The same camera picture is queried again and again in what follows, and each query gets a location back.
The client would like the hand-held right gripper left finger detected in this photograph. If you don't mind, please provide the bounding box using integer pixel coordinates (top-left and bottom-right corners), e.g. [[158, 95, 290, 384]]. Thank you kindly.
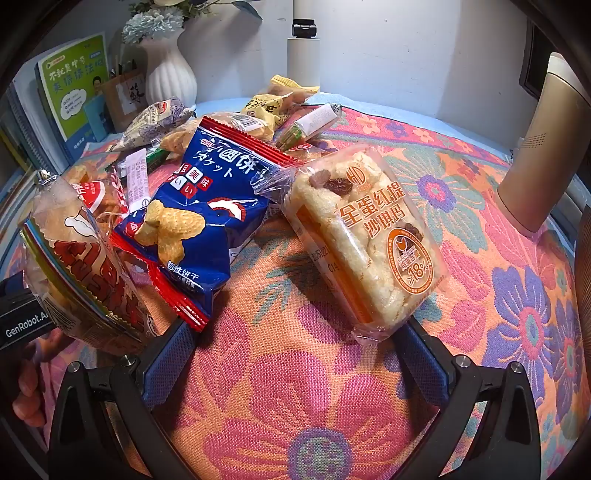
[[48, 318, 204, 480]]

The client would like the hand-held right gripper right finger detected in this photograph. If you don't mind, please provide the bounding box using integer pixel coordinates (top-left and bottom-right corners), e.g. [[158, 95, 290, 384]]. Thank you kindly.
[[392, 316, 541, 480]]

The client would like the clear red-print snack packet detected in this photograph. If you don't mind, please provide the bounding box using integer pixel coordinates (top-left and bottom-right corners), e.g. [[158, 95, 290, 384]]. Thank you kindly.
[[18, 171, 158, 356]]

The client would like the orange rice crisp cake packet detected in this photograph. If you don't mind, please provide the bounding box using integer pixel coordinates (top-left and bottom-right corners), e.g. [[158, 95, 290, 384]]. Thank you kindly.
[[252, 143, 451, 344]]

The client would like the blue biscuit packet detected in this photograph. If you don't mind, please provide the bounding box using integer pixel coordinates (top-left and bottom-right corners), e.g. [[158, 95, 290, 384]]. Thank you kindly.
[[110, 115, 298, 333]]

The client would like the yellow black-print snack packet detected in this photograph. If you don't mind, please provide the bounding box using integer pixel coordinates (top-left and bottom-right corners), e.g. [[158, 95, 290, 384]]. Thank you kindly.
[[240, 92, 296, 134]]

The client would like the person's left hand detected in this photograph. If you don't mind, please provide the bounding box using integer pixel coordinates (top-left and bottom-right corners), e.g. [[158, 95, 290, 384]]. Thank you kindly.
[[10, 339, 51, 430]]

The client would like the floral woven tablecloth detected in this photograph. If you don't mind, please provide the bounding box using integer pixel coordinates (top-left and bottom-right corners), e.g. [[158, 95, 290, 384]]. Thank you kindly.
[[0, 95, 583, 480]]

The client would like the red striped snack packet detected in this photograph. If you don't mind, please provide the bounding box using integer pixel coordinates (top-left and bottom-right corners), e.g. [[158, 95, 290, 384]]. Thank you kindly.
[[69, 152, 155, 217]]

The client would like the stack of books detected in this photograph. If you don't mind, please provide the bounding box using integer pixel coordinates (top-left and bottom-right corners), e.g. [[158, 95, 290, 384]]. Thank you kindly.
[[0, 60, 70, 176]]

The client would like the small blue book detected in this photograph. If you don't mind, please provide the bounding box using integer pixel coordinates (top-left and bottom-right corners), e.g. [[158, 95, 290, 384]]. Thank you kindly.
[[83, 95, 116, 139]]

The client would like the purple and white snack packet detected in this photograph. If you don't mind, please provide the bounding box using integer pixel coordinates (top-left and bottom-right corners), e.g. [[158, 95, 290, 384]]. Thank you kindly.
[[111, 97, 197, 153]]

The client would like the green cover book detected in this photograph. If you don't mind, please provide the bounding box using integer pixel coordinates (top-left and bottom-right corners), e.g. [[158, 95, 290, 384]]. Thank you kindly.
[[36, 32, 114, 141]]

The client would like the gold thermos bottle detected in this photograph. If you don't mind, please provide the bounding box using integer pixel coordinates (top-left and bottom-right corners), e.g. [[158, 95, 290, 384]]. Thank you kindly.
[[498, 53, 591, 234]]

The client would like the wooden pen holder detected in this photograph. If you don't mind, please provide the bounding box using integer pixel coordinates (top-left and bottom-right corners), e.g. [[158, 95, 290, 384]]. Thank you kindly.
[[100, 69, 148, 132]]

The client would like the white and green snack packet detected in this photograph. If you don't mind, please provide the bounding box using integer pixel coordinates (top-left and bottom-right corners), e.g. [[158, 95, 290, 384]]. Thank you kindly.
[[277, 102, 345, 153]]

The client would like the white desk lamp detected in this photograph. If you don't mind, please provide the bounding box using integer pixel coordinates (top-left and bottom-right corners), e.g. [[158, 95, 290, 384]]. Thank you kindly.
[[286, 0, 324, 93]]

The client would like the artificial flower bouquet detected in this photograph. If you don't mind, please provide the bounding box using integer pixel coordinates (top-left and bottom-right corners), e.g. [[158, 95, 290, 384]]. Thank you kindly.
[[121, 0, 264, 44]]

